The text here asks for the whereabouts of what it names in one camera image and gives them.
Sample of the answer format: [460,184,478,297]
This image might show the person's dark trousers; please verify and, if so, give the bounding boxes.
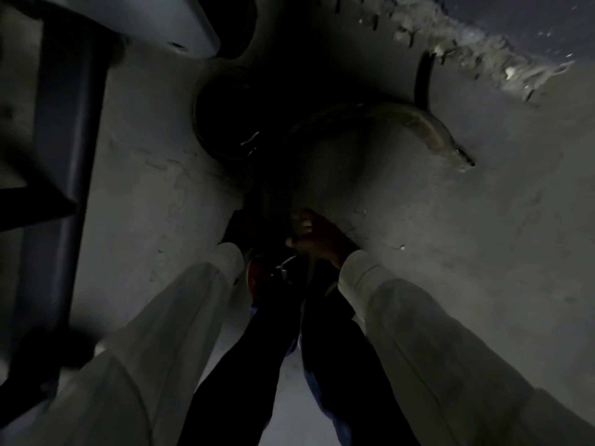
[178,255,419,446]

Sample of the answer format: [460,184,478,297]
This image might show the dark metal machine frame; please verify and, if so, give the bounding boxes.
[0,9,120,428]

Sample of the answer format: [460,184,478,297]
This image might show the black USI belt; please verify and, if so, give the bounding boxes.
[253,190,317,293]

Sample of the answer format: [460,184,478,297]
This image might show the olive suede belt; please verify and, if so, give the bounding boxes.
[286,100,476,173]

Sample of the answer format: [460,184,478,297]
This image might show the person's right forearm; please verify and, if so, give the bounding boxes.
[337,249,595,446]

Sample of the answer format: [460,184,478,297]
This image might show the person's right hand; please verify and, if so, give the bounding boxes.
[286,208,361,270]

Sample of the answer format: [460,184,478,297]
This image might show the person's left shoe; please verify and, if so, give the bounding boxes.
[246,253,280,307]

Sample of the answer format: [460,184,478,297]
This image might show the person's left forearm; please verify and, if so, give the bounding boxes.
[0,242,247,446]

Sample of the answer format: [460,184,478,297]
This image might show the white gym machine shroud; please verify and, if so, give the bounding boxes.
[60,0,223,60]

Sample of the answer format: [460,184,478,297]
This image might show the person's left hand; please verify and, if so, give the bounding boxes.
[221,206,260,250]

